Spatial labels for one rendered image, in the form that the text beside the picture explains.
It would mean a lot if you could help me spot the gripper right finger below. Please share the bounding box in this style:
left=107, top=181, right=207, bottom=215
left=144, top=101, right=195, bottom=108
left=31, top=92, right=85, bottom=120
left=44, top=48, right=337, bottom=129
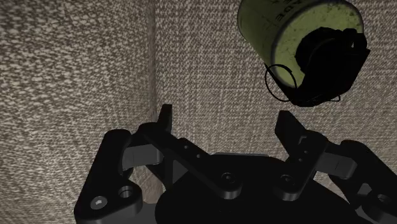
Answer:
left=272, top=110, right=397, bottom=224

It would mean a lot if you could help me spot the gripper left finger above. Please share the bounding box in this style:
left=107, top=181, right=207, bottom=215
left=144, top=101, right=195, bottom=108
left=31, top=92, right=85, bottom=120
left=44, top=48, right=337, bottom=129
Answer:
left=73, top=104, right=243, bottom=224

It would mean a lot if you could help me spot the green canister with black top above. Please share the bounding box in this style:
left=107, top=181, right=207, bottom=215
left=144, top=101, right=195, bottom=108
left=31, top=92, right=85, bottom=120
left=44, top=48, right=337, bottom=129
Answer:
left=237, top=0, right=371, bottom=108

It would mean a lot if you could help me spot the beige woven fabric sofa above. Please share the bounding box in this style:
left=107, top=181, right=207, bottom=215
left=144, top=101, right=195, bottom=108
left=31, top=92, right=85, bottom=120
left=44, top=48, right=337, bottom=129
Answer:
left=0, top=0, right=397, bottom=224

